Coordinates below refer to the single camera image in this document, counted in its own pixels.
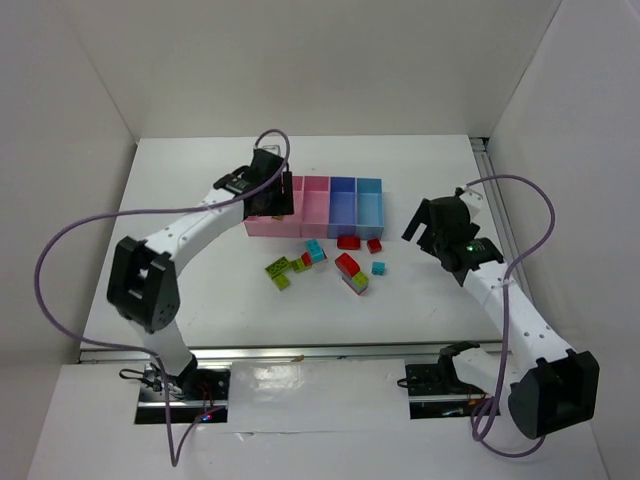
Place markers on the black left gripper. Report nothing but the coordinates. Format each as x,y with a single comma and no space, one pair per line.
279,195

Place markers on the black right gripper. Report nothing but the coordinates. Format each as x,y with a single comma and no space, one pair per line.
435,220

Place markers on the green red cyan lego stack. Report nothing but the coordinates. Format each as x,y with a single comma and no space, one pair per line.
314,253

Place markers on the long green lego brick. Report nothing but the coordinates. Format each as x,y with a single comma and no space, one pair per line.
278,267

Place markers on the small green lego brick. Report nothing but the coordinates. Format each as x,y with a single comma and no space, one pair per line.
281,282

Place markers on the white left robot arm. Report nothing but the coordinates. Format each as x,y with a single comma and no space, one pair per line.
143,283

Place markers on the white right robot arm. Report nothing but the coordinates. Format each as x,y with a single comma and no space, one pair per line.
552,386

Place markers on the large pink container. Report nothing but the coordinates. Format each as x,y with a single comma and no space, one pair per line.
288,226

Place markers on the narrow pink container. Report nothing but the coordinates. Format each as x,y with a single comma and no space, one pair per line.
315,211

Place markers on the light blue container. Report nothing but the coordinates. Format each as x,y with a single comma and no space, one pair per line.
370,208

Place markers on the small red lego brick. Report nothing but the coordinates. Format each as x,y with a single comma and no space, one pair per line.
374,246

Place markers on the dark blue container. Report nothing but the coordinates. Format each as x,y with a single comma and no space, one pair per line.
342,207

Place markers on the small cyan lego brick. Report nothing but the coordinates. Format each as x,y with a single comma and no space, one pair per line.
378,268

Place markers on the wide red lego brick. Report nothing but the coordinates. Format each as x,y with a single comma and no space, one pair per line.
348,242

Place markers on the multicolour lego stack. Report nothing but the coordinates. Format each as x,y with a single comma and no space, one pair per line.
352,273

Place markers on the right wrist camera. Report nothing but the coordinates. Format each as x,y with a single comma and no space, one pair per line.
473,200

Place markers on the aluminium side rail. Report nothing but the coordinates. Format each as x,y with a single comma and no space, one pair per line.
495,198

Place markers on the aluminium front rail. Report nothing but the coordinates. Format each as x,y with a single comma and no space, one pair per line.
343,351

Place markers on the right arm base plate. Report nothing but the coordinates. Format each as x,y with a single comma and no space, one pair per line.
430,396

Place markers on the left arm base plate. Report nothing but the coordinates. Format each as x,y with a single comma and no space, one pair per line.
207,396

